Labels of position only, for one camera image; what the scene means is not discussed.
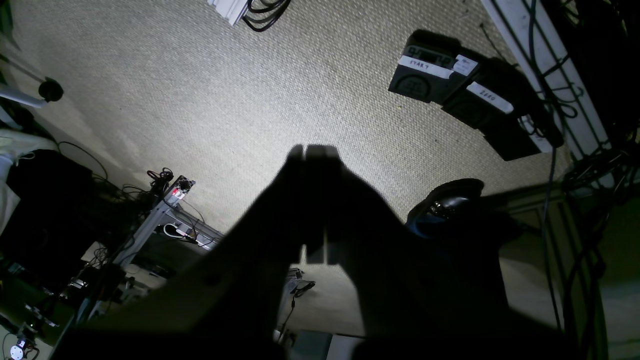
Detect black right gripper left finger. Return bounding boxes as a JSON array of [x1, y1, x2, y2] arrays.
[[95, 145, 307, 346]]

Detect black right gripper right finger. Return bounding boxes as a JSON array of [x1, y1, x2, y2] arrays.
[[306, 145, 506, 346]]

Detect black shoe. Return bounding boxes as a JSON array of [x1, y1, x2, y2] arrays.
[[406, 178, 485, 226]]

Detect black foot pedal labelled zero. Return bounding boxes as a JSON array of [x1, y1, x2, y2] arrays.
[[442, 58, 565, 161]]

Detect black foot pedal labelled start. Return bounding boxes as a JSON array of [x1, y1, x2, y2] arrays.
[[388, 29, 484, 105]]

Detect aluminium frame stand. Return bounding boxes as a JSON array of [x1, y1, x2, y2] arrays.
[[75, 175, 226, 321]]

